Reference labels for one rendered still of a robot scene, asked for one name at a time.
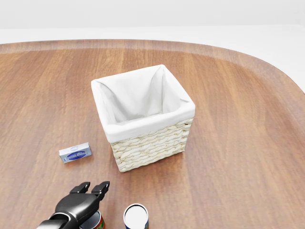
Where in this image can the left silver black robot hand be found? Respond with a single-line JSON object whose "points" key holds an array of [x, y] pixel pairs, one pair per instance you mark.
{"points": [[78, 204]]}

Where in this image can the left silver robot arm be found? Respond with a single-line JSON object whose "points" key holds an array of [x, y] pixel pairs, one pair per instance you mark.
{"points": [[56, 221]]}

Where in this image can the woven basket with white liner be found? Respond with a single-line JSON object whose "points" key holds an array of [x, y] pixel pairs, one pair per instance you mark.
{"points": [[143, 112]]}

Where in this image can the red green printed tin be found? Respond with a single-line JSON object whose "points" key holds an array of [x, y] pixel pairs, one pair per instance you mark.
{"points": [[94, 220]]}

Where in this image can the small silver blue printed box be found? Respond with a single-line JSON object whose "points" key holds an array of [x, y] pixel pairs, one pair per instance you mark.
{"points": [[75, 153]]}

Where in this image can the blue yellow printed tin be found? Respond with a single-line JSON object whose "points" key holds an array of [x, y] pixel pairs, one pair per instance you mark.
{"points": [[135, 216]]}

